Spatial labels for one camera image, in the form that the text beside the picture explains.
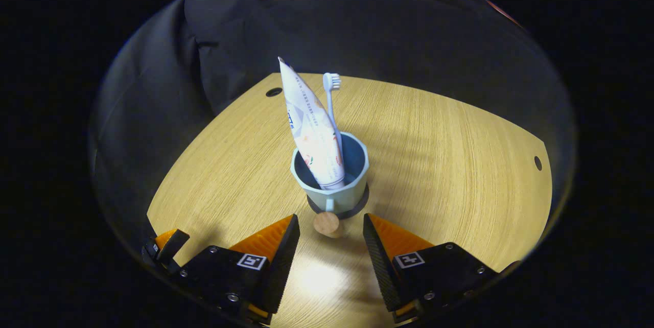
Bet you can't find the wooden desktop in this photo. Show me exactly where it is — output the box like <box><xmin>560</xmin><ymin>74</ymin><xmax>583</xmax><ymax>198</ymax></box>
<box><xmin>147</xmin><ymin>73</ymin><xmax>553</xmax><ymax>328</ymax></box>

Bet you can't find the black backdrop cloth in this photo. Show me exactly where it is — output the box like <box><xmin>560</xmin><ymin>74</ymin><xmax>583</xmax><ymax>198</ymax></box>
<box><xmin>89</xmin><ymin>0</ymin><xmax>575</xmax><ymax>247</ymax></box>

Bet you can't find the white toothbrush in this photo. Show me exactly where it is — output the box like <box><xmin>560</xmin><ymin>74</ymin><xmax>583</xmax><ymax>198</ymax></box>
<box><xmin>322</xmin><ymin>73</ymin><xmax>344</xmax><ymax>155</ymax></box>

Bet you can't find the pale green cup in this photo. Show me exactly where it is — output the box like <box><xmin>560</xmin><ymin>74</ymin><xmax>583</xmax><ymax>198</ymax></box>
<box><xmin>290</xmin><ymin>131</ymin><xmax>369</xmax><ymax>239</ymax></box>

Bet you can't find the dark brown round coaster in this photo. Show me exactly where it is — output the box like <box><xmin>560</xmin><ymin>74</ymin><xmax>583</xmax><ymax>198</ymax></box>
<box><xmin>307</xmin><ymin>183</ymin><xmax>369</xmax><ymax>220</ymax></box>

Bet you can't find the white toothpaste tube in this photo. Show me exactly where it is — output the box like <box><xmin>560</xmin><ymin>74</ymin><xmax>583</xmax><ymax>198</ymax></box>
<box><xmin>278</xmin><ymin>56</ymin><xmax>346</xmax><ymax>191</ymax></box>

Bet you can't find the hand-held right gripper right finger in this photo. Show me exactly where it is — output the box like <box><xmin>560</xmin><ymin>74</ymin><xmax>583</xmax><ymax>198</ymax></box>
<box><xmin>363</xmin><ymin>213</ymin><xmax>519</xmax><ymax>323</ymax></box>

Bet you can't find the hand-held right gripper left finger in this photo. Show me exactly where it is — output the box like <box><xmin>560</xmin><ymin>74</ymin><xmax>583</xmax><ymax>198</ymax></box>
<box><xmin>176</xmin><ymin>214</ymin><xmax>301</xmax><ymax>324</ymax></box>

